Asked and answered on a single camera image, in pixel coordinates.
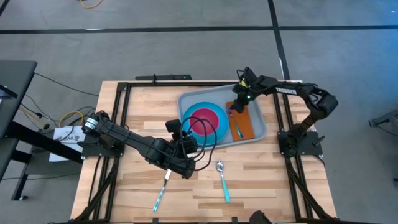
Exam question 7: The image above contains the thin yellow cable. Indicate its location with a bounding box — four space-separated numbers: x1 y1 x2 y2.
18 105 85 129

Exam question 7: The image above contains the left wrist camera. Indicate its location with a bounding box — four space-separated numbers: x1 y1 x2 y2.
164 119 182 135

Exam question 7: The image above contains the knife with pale blue handle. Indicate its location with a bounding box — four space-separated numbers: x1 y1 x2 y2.
152 169 172 213

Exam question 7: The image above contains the yellow floor cable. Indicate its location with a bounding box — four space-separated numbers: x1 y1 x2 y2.
79 0 104 9

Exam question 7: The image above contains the purple fork teal handle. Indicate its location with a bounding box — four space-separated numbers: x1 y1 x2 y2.
228 105 244 140

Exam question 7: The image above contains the pink bowl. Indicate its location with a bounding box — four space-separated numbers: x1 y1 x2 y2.
189 108 220 137

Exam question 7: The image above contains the silver spoon mint handle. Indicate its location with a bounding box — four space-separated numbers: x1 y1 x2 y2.
216 160 232 203

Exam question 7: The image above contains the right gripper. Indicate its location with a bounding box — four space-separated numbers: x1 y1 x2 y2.
232 76 265 114

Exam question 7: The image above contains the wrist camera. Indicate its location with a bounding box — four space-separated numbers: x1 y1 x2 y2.
238 66 258 82
164 119 182 135

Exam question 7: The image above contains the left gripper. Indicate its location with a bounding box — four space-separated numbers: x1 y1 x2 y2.
167 133 199 180

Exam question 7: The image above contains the person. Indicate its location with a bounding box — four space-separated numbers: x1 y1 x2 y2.
248 210 274 224

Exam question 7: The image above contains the white labelled box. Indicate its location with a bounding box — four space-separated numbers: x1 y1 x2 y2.
49 125 88 163

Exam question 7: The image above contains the blue plate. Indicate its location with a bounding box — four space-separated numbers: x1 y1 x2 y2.
181 101 230 147

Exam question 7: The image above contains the orange cloth napkin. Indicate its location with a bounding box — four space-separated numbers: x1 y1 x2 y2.
225 100 256 142

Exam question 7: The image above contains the black floor cable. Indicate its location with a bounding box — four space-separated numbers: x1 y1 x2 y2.
33 72 100 96

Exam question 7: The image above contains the black bar device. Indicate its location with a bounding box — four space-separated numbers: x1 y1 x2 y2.
134 73 193 82

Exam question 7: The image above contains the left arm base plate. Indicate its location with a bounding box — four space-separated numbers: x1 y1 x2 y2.
77 136 126 157

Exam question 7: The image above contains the black aluminium table frame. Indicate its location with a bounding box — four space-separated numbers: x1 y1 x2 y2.
72 80 336 224

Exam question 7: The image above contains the grey plastic tray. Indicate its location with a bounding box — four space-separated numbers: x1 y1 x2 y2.
176 83 268 149

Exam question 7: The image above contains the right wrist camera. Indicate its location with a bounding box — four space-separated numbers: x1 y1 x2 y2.
238 66 258 82

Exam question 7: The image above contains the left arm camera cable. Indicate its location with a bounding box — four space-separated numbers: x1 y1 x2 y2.
181 116 219 172

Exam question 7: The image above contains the dark grey desk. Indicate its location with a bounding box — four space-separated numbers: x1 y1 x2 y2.
0 60 85 202

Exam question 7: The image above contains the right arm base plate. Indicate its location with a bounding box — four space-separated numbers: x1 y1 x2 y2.
277 130 324 157

